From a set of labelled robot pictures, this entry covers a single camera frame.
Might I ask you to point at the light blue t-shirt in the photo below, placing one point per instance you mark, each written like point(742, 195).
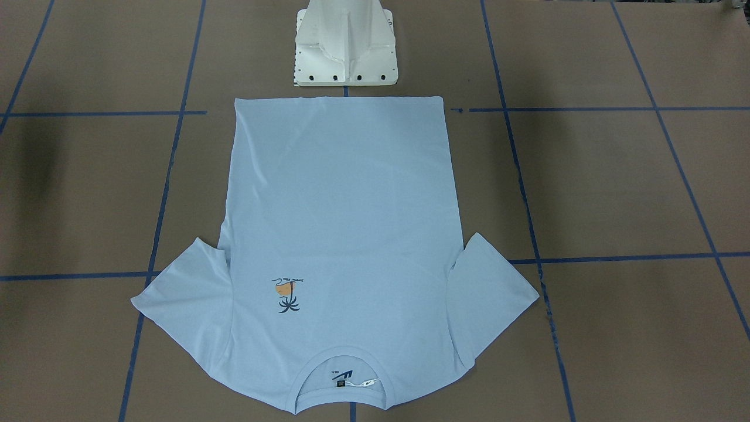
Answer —
point(340, 258)

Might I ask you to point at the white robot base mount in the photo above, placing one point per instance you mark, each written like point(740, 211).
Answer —
point(345, 43)

